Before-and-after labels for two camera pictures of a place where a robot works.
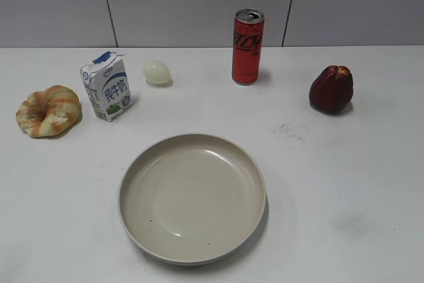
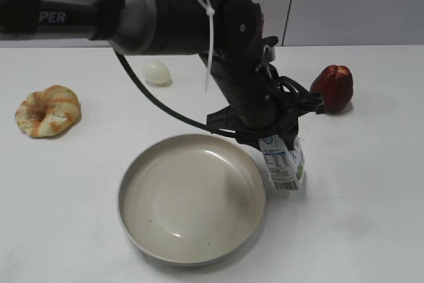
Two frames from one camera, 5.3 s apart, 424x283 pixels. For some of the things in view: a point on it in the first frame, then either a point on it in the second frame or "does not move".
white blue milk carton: [106, 79] -> [287, 167]
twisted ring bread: [52, 112] does not move
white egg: [156, 72] does not move
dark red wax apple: [332, 91] does not move
